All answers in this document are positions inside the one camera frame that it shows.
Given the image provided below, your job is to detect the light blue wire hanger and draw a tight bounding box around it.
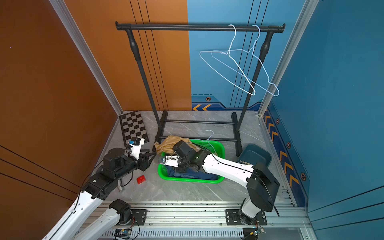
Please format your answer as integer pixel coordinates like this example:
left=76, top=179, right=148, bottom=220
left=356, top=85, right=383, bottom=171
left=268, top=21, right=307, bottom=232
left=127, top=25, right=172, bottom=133
left=211, top=24, right=280, bottom=97

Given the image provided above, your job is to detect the teal plastic bin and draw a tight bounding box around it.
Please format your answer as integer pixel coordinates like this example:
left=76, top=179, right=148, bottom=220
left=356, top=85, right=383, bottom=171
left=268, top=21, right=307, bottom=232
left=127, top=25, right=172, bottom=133
left=238, top=144, right=272, bottom=167

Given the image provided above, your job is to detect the aluminium corner post right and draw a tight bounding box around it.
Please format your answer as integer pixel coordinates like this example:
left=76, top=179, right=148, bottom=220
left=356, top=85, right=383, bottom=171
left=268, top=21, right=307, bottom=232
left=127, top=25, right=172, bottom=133
left=257, top=0, right=321, bottom=117

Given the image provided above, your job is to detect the silver metal cylinder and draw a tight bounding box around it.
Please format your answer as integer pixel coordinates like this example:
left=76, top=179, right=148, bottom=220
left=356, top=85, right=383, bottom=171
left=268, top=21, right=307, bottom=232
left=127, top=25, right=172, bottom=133
left=118, top=179, right=125, bottom=192

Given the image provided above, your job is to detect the navy printed t-shirt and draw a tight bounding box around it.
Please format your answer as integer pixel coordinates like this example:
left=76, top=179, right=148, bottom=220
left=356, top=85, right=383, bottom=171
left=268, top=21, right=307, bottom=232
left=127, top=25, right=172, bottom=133
left=166, top=166, right=220, bottom=181

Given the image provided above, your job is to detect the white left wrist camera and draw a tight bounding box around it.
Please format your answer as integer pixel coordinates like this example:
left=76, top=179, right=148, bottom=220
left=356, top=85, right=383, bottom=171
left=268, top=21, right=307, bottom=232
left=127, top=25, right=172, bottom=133
left=126, top=137, right=145, bottom=160

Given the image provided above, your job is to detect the tan yellow t-shirt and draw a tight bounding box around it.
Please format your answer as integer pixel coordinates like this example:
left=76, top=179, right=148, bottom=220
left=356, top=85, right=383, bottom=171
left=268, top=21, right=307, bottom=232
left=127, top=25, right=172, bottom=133
left=154, top=136, right=200, bottom=155

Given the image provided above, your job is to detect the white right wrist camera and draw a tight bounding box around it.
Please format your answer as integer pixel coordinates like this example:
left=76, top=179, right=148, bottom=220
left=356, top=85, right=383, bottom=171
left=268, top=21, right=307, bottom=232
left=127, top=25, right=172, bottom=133
left=159, top=155, right=180, bottom=168

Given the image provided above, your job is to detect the green circuit board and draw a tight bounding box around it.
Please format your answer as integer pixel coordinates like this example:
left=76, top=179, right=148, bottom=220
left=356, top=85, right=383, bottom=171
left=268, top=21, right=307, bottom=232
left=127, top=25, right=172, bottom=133
left=114, top=228, right=132, bottom=240

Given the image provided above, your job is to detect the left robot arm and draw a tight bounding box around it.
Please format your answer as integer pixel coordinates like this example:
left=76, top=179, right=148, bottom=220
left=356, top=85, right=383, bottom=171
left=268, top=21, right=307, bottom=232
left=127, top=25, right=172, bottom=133
left=44, top=146, right=156, bottom=240

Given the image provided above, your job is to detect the green plastic basket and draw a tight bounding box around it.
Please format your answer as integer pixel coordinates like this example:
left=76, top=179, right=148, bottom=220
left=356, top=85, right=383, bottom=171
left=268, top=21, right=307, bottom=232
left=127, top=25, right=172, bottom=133
left=158, top=139, right=226, bottom=184

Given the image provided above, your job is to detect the red toy block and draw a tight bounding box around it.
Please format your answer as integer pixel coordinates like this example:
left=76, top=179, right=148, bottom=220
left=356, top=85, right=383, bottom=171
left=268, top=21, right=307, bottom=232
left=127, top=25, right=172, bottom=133
left=137, top=175, right=146, bottom=185

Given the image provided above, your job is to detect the aluminium corner post left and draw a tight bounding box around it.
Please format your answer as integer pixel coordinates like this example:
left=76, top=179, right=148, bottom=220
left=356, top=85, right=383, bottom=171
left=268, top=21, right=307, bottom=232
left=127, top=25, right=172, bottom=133
left=49, top=0, right=123, bottom=115

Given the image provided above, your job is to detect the checkered chess board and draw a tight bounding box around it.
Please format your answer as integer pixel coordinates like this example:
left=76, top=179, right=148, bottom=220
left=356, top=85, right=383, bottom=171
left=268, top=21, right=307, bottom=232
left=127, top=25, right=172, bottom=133
left=119, top=111, right=149, bottom=147

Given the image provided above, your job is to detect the black clothes rack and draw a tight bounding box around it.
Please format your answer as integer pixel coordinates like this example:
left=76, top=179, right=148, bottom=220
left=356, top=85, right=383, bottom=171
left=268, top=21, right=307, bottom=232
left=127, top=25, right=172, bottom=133
left=116, top=23, right=286, bottom=155

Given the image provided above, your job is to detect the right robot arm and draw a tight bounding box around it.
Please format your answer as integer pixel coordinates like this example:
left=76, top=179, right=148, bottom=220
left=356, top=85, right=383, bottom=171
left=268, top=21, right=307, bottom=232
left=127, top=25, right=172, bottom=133
left=173, top=141, right=280, bottom=225

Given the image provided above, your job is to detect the white wire hanger tan shirt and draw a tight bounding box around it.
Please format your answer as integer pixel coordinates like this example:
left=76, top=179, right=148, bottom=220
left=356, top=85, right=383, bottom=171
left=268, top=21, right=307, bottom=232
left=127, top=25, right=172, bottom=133
left=206, top=130, right=217, bottom=154

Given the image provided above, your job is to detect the aluminium corner post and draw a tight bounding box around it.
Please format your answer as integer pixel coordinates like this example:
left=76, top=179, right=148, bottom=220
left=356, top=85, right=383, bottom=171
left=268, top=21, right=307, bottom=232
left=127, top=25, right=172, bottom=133
left=257, top=0, right=321, bottom=117
left=49, top=0, right=123, bottom=115

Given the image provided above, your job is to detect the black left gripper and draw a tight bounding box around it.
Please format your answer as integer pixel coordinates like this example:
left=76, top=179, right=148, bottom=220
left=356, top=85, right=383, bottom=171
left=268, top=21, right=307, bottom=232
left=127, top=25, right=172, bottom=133
left=114, top=147, right=157, bottom=182

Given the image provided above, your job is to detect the white wire hanger navy shirt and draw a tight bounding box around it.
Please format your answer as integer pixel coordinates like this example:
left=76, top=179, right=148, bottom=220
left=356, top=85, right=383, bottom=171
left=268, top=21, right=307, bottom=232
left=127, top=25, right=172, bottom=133
left=199, top=24, right=260, bottom=97

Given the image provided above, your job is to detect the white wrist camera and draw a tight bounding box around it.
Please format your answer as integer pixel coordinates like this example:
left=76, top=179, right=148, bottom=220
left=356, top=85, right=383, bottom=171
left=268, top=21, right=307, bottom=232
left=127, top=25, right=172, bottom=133
left=126, top=137, right=145, bottom=160
left=159, top=155, right=180, bottom=168

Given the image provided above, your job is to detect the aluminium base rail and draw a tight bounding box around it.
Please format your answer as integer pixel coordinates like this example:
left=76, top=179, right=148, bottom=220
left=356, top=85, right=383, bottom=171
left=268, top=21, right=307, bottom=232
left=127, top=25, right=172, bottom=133
left=99, top=201, right=317, bottom=240

